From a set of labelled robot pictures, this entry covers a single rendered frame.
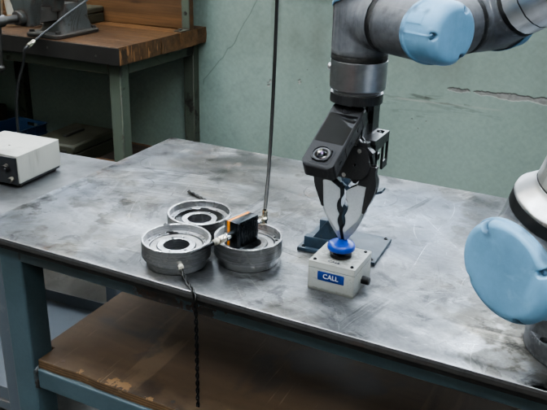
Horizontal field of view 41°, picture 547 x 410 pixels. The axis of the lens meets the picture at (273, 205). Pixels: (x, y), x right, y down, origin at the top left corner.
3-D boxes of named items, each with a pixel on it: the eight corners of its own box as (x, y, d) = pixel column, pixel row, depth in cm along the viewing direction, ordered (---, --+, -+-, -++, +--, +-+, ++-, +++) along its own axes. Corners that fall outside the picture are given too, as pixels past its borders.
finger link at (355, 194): (374, 231, 106) (379, 172, 103) (361, 246, 101) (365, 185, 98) (355, 227, 108) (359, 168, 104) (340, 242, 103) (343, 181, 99)
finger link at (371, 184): (377, 213, 100) (382, 152, 97) (373, 216, 99) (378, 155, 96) (344, 207, 102) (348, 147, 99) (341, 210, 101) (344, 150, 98)
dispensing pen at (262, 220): (199, 269, 102) (273, 233, 114) (198, 242, 100) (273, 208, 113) (187, 264, 103) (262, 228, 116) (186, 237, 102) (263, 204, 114)
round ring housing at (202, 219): (175, 220, 125) (175, 198, 124) (235, 223, 124) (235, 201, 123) (160, 246, 116) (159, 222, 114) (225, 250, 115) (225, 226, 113)
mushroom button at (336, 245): (321, 274, 104) (323, 242, 102) (331, 263, 107) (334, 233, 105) (347, 281, 102) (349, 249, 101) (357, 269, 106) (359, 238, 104)
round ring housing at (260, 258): (288, 272, 108) (289, 247, 107) (218, 277, 106) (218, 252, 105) (274, 242, 118) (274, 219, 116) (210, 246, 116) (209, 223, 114)
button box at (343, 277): (307, 287, 104) (308, 257, 102) (326, 268, 110) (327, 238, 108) (360, 301, 101) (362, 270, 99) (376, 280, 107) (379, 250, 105)
